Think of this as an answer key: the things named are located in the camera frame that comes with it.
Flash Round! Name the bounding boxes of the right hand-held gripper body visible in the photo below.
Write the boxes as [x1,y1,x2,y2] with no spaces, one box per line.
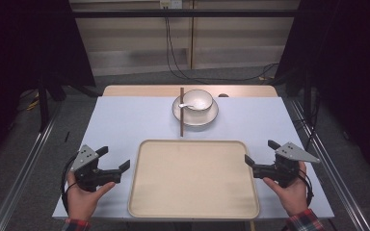
[252,141,321,189]

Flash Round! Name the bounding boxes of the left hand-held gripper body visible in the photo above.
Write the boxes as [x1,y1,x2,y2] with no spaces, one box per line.
[70,144,123,193]

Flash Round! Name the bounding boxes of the person's right hand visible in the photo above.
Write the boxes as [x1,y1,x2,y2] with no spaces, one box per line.
[262,161,309,217]

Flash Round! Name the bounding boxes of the person's left hand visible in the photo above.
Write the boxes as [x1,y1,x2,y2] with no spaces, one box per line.
[66,171,117,222]

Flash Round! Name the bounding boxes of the pale blue table cover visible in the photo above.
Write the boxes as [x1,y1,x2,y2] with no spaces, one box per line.
[51,95,335,221]

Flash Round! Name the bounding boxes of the beige rectangular tray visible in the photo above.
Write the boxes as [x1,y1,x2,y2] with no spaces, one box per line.
[127,139,260,220]

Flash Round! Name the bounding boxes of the black stand leg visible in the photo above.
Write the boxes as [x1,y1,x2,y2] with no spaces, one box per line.
[37,76,51,133]

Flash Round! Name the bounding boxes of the white round plate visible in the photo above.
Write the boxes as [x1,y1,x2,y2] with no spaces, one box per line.
[172,95,220,127]

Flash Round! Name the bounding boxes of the brown wooden chopsticks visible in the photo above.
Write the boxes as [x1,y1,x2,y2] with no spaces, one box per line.
[179,87,185,138]

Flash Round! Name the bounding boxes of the wooden table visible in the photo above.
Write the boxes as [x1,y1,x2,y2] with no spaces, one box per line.
[102,85,278,98]

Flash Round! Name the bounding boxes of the white bowl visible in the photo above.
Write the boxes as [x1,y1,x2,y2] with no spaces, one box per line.
[182,89,214,113]

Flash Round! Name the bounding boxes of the dark curtain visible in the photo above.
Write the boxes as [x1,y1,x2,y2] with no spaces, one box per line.
[274,0,370,186]
[0,0,96,169]

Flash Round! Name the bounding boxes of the black horizontal bar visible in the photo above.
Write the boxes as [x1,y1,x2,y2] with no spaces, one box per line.
[71,9,300,18]

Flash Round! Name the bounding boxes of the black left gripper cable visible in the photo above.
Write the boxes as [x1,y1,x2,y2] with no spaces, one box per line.
[61,153,78,215]

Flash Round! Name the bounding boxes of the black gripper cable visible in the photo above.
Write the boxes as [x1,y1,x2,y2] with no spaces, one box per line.
[298,167,315,207]
[61,153,78,215]

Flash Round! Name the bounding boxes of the metal floor rail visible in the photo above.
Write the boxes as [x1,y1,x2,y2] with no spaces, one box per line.
[290,99,370,231]
[0,102,62,231]

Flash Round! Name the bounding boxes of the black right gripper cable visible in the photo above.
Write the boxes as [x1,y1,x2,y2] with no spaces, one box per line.
[298,167,315,207]

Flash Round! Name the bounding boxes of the yellow cable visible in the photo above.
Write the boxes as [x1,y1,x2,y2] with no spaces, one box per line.
[25,90,41,112]

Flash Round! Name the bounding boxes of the black wall cable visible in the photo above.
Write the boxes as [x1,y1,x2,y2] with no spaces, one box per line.
[164,15,279,83]

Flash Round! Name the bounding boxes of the white wall socket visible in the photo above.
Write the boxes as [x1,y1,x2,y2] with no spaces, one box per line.
[159,0,183,10]

